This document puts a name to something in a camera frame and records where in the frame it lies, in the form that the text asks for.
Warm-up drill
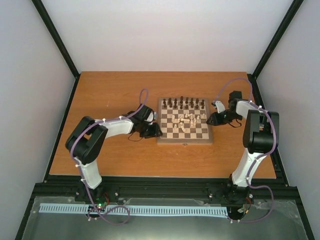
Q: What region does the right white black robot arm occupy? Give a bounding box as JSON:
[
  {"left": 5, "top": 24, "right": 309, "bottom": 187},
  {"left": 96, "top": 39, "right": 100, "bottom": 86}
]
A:
[{"left": 206, "top": 91, "right": 280, "bottom": 204}]

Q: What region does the light blue slotted cable duct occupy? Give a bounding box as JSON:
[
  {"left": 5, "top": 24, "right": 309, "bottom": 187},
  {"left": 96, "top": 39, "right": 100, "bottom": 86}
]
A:
[{"left": 38, "top": 203, "right": 228, "bottom": 218}]

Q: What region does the purple cable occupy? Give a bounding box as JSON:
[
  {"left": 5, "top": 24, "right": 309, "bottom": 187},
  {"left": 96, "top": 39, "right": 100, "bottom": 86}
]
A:
[
  {"left": 215, "top": 77, "right": 279, "bottom": 224},
  {"left": 70, "top": 88, "right": 150, "bottom": 226}
]

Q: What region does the light lying chess piece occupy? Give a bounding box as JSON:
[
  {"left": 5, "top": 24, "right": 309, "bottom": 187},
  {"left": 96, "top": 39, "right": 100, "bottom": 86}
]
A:
[{"left": 179, "top": 122, "right": 186, "bottom": 133}]

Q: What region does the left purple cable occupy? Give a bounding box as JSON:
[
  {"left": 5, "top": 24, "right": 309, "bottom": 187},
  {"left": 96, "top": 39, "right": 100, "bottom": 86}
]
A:
[{"left": 70, "top": 88, "right": 150, "bottom": 226}]

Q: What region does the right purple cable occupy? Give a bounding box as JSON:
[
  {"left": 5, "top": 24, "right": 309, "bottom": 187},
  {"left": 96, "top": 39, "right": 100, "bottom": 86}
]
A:
[{"left": 215, "top": 77, "right": 279, "bottom": 224}]

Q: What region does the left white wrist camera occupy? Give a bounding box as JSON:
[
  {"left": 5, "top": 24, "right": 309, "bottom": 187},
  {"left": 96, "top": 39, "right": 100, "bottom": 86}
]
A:
[{"left": 146, "top": 111, "right": 158, "bottom": 123}]

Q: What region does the wooden chess board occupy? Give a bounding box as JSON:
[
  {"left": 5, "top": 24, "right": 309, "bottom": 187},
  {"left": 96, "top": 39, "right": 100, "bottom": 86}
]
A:
[{"left": 157, "top": 99, "right": 214, "bottom": 145}]

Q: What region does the dark chess pieces row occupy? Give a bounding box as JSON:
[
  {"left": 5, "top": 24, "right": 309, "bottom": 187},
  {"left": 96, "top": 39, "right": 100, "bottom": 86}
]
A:
[{"left": 158, "top": 96, "right": 208, "bottom": 110}]

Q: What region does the left black frame post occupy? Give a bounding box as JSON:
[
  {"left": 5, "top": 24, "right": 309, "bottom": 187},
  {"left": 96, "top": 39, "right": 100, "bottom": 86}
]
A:
[{"left": 31, "top": 0, "right": 81, "bottom": 79}]

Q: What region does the green lit circuit board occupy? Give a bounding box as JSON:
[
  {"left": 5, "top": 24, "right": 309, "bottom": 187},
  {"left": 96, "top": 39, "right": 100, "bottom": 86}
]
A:
[{"left": 97, "top": 203, "right": 106, "bottom": 209}]

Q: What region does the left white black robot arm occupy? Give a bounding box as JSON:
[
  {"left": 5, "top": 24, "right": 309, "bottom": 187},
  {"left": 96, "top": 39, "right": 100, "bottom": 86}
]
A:
[{"left": 65, "top": 104, "right": 163, "bottom": 202}]

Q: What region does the black aluminium frame rail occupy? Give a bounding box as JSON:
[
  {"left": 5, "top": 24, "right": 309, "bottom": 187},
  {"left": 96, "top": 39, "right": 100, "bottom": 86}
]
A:
[{"left": 31, "top": 175, "right": 301, "bottom": 203}]

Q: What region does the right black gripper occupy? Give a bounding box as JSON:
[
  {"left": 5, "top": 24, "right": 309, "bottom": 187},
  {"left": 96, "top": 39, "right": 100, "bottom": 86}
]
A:
[{"left": 206, "top": 109, "right": 242, "bottom": 127}]

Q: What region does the black frame post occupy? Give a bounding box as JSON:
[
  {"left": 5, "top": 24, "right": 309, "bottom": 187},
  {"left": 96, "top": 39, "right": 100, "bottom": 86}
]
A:
[
  {"left": 251, "top": 0, "right": 305, "bottom": 78},
  {"left": 31, "top": 0, "right": 81, "bottom": 79}
]

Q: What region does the right black frame post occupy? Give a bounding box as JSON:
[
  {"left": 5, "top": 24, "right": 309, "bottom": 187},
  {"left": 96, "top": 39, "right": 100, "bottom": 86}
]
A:
[{"left": 251, "top": 0, "right": 305, "bottom": 78}]

